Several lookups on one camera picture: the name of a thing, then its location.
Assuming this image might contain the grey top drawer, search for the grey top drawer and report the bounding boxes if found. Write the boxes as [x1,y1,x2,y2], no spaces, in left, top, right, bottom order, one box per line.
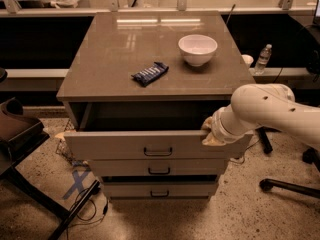
[63,102,254,161]

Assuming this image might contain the grey drawer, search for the grey drawer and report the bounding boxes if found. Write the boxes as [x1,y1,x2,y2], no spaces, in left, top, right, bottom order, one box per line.
[63,102,254,161]
[88,159,228,176]
[101,175,219,199]

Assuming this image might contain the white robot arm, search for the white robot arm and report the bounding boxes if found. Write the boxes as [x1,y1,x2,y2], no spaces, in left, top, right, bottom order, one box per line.
[202,84,320,150]

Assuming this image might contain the grey middle drawer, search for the grey middle drawer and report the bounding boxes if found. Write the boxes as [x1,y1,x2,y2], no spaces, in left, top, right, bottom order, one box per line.
[88,159,228,176]

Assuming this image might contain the grey drawer cabinet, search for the grey drawer cabinet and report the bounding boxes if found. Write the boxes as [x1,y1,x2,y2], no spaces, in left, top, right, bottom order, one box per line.
[57,11,254,199]

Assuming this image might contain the grey bottom drawer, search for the grey bottom drawer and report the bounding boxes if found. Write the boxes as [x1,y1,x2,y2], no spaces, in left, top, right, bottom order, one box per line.
[101,175,219,199]

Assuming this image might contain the black metal leg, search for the black metal leg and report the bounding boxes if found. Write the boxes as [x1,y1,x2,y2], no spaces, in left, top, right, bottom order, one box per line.
[257,127,273,154]

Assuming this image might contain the white paper cup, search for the white paper cup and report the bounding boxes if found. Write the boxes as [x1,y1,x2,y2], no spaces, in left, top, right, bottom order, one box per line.
[242,54,254,67]

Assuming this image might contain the blue snack bar packet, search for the blue snack bar packet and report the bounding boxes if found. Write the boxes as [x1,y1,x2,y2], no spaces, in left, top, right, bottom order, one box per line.
[132,62,169,87]

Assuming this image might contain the white bowl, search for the white bowl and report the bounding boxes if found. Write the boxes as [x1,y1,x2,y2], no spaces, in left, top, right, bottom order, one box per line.
[178,34,218,67]

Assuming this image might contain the clear plastic water bottle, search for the clear plastic water bottle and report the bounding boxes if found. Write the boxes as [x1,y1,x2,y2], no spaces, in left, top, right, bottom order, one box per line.
[254,44,272,75]

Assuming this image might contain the black office chair base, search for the black office chair base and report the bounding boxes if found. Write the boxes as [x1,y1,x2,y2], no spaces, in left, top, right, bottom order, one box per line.
[259,147,320,200]

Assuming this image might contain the dark chair on left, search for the dark chair on left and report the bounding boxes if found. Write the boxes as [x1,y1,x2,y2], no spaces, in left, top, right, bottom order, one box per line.
[0,67,101,240]

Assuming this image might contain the black floor cable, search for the black floor cable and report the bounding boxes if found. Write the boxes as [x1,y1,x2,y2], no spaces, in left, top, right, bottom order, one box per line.
[65,187,110,240]

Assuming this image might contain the wire basket with items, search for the wire basket with items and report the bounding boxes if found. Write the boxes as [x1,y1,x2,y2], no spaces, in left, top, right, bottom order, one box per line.
[55,120,88,168]

